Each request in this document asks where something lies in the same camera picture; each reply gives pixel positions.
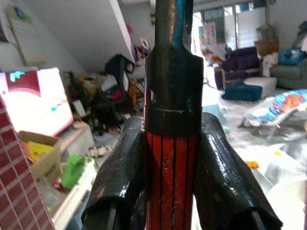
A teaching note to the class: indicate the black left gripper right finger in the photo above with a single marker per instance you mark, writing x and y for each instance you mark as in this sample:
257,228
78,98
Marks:
223,172

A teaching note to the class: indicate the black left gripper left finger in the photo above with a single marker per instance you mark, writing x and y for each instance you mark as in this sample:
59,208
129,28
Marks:
115,177

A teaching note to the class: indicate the orange toy piece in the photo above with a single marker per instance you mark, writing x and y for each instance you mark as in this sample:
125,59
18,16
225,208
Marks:
253,164

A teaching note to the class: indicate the green plastic bag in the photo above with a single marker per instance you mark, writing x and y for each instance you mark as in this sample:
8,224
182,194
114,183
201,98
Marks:
74,170

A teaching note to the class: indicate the cardboard box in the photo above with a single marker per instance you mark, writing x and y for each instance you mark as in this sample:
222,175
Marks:
45,153

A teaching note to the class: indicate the dark blue cushion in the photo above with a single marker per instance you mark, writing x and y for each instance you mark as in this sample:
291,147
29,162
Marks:
242,92

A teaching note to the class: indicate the colourful baby bouncer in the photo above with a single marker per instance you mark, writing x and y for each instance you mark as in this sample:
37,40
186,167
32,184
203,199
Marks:
275,107

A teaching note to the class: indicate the black stroller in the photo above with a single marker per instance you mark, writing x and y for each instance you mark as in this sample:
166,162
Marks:
115,83

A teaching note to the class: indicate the purple armchair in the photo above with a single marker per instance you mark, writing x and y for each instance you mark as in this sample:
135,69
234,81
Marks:
239,64

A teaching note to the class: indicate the white and red toy box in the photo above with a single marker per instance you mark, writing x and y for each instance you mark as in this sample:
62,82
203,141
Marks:
33,100

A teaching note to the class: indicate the grey sofa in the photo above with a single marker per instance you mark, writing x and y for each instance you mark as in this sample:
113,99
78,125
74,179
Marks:
289,72

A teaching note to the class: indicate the blue bag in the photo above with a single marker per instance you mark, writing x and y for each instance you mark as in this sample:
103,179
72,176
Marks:
291,55

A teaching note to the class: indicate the colourful hanging poster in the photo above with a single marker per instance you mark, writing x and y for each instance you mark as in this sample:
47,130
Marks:
208,36

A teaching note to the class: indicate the colourful wall chart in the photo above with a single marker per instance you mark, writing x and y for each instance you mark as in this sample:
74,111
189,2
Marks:
26,36

